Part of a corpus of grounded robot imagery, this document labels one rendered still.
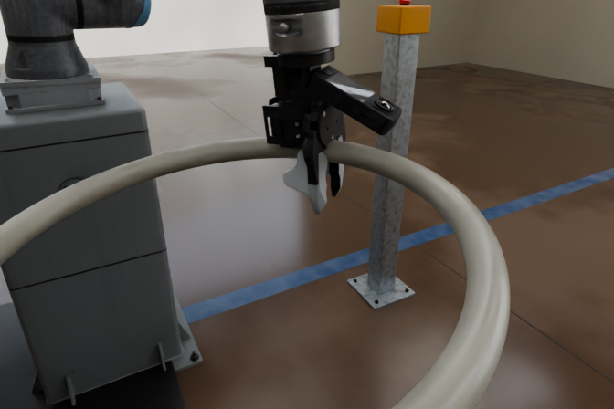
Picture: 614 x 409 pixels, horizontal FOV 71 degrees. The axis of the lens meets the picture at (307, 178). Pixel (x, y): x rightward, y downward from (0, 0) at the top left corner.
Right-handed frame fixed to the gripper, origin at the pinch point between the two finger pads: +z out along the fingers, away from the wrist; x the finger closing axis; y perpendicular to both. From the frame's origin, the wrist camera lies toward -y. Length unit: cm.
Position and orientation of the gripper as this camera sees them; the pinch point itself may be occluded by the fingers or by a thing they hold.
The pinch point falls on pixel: (331, 196)
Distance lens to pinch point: 60.8
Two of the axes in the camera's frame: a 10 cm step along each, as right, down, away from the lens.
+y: -8.8, -1.3, 4.5
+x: -4.6, 4.1, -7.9
